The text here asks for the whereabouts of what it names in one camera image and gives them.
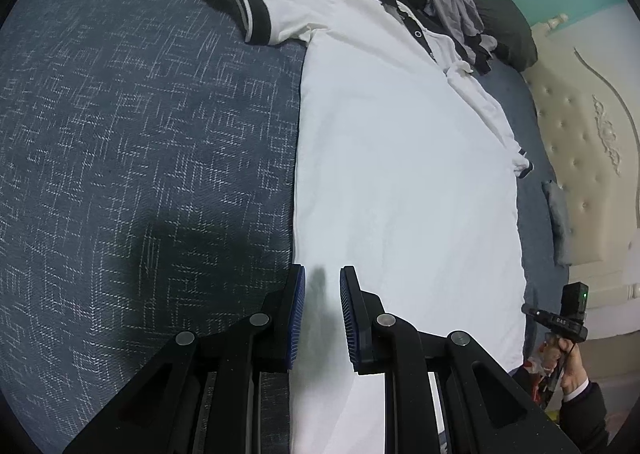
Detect white polo shirt black trim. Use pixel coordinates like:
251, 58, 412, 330
185, 0, 535, 454

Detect person's right hand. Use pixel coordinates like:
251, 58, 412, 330
542, 335, 594, 398

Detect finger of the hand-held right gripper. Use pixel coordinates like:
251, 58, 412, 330
521, 303, 557, 328

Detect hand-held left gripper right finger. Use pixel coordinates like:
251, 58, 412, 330
340, 265, 581, 454

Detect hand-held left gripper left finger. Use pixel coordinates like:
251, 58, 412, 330
62, 264, 307, 454

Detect grey folded cloth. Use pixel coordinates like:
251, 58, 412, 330
542, 179, 574, 267

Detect dark grey long pillow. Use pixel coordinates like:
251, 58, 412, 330
451, 0, 539, 73

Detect cream tufted headboard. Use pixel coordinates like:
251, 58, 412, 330
520, 14, 640, 341

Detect blue patterned bed sheet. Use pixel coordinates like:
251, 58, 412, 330
0, 0, 573, 450

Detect person's right forearm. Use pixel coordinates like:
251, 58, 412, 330
509, 365, 612, 454

